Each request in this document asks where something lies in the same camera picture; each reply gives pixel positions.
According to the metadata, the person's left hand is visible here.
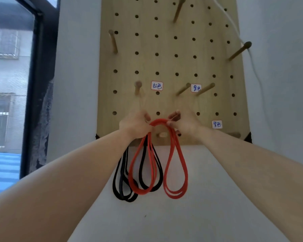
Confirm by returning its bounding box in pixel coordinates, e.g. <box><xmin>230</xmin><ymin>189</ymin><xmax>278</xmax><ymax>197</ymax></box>
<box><xmin>118</xmin><ymin>111</ymin><xmax>153</xmax><ymax>143</ymax></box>

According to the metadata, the person's right hand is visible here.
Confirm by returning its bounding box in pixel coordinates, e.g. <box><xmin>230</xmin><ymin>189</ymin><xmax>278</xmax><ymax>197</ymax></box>
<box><xmin>166</xmin><ymin>109</ymin><xmax>205</xmax><ymax>140</ymax></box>

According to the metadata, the black elastic band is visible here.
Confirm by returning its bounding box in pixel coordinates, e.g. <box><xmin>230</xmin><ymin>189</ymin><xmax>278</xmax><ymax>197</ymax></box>
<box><xmin>138</xmin><ymin>133</ymin><xmax>164</xmax><ymax>192</ymax></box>
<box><xmin>113</xmin><ymin>146</ymin><xmax>139</xmax><ymax>203</ymax></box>

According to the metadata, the red elastic band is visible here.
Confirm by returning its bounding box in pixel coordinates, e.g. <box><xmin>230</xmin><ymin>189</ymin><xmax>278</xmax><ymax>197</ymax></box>
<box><xmin>128</xmin><ymin>119</ymin><xmax>189</xmax><ymax>200</ymax></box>

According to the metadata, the person's left forearm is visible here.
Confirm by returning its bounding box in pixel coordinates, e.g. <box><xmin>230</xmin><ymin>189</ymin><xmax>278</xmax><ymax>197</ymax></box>
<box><xmin>0</xmin><ymin>129</ymin><xmax>133</xmax><ymax>242</ymax></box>

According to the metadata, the person's right forearm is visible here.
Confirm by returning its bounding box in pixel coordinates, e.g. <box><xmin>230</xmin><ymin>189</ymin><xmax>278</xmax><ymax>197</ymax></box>
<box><xmin>196</xmin><ymin>126</ymin><xmax>303</xmax><ymax>242</ymax></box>

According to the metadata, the wooden pegboard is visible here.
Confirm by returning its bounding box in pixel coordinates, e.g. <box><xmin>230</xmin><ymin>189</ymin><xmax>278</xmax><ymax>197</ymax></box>
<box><xmin>96</xmin><ymin>0</ymin><xmax>251</xmax><ymax>146</ymax></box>

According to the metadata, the grey building outside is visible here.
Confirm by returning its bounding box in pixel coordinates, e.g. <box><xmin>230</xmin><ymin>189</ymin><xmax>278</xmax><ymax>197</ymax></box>
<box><xmin>0</xmin><ymin>23</ymin><xmax>33</xmax><ymax>153</ymax></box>

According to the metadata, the blue corrugated roof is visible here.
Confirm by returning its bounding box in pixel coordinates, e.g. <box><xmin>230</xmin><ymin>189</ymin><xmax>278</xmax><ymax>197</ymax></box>
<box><xmin>0</xmin><ymin>152</ymin><xmax>22</xmax><ymax>194</ymax></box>

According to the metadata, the white cable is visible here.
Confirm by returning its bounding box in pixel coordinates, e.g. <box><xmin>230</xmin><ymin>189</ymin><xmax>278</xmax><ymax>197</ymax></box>
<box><xmin>211</xmin><ymin>0</ymin><xmax>271</xmax><ymax>124</ymax></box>

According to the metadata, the dark window frame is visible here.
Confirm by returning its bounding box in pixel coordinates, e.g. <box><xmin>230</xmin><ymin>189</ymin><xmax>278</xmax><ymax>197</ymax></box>
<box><xmin>13</xmin><ymin>0</ymin><xmax>60</xmax><ymax>180</ymax></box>

